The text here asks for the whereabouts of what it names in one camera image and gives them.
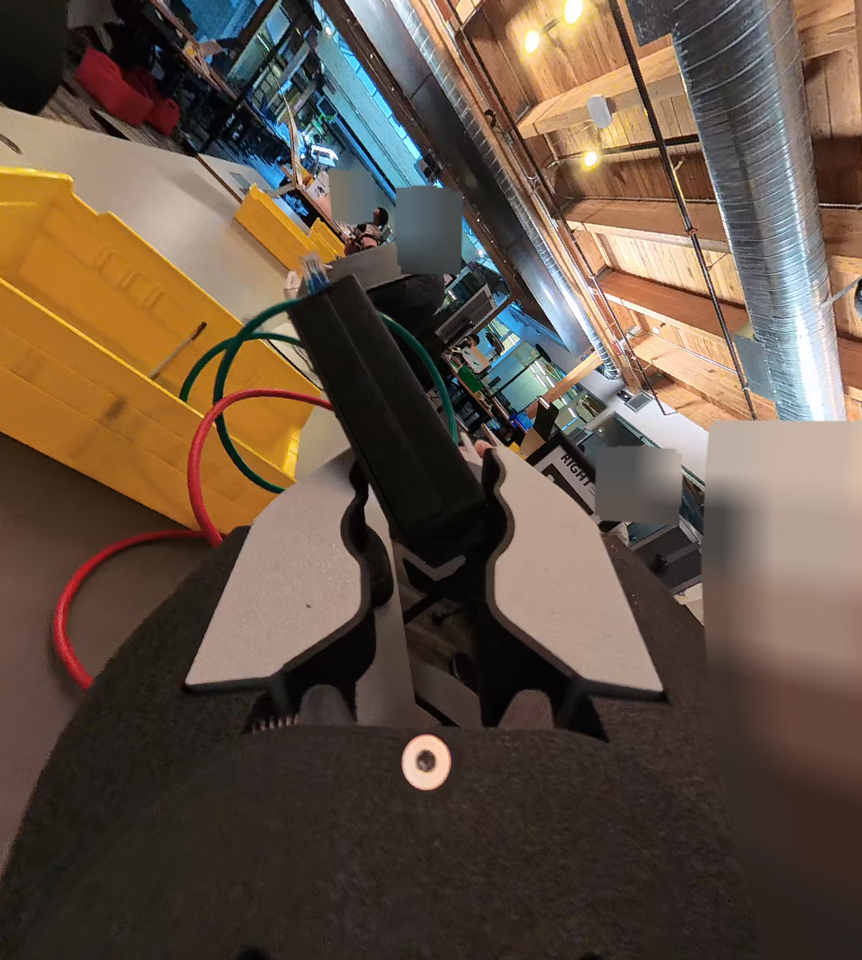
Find silver ventilation ducts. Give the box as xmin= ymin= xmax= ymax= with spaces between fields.
xmin=389 ymin=0 xmax=849 ymax=423

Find yellow bin with divider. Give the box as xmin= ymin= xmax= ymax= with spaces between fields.
xmin=0 ymin=161 xmax=327 ymax=535

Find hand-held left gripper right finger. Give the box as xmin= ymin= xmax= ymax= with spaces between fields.
xmin=476 ymin=447 xmax=666 ymax=729

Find green ethernet cable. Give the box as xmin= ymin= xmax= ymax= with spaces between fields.
xmin=179 ymin=296 xmax=463 ymax=496

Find black white printed tag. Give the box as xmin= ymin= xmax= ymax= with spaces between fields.
xmin=528 ymin=435 xmax=598 ymax=519

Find red ethernet cable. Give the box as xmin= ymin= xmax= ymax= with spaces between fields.
xmin=54 ymin=388 xmax=336 ymax=691

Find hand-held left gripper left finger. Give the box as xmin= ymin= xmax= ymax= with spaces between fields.
xmin=183 ymin=448 xmax=378 ymax=726

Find yellow plastic bin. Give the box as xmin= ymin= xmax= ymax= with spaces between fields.
xmin=236 ymin=183 xmax=313 ymax=275
xmin=307 ymin=217 xmax=347 ymax=261

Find black ethernet switch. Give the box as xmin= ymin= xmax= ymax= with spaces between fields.
xmin=287 ymin=273 xmax=486 ymax=560

